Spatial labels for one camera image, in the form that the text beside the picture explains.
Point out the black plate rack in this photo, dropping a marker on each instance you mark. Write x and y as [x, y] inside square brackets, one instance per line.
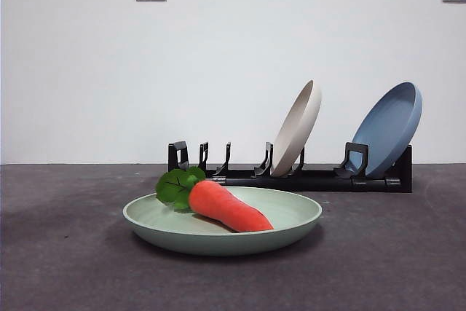
[309, 181]

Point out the blue plate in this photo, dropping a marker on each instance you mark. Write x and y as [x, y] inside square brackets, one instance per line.
[389, 132]

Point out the pale green plate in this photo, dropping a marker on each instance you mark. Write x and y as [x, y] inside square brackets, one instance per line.
[225, 243]

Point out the cream plate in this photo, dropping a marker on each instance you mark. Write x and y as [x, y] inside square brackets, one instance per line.
[295, 136]

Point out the orange toy carrot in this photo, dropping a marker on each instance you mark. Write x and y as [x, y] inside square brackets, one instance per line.
[225, 205]

